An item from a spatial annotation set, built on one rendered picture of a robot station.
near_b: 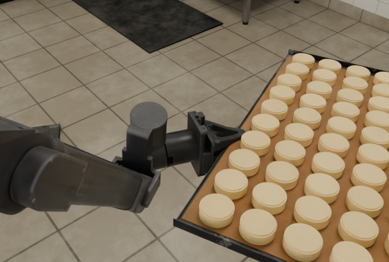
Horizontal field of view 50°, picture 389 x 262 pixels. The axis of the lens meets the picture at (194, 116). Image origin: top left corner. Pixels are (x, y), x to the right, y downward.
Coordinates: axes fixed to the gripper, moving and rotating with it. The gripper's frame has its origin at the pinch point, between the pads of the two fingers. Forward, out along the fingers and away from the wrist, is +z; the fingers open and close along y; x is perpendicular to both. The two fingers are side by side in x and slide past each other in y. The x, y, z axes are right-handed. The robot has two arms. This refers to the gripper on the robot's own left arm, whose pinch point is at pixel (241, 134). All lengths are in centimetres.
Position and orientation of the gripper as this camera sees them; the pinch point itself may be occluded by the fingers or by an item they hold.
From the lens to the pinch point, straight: 75.3
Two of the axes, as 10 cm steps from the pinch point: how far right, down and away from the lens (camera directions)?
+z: 9.4, -1.8, 2.8
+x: 3.3, 5.7, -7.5
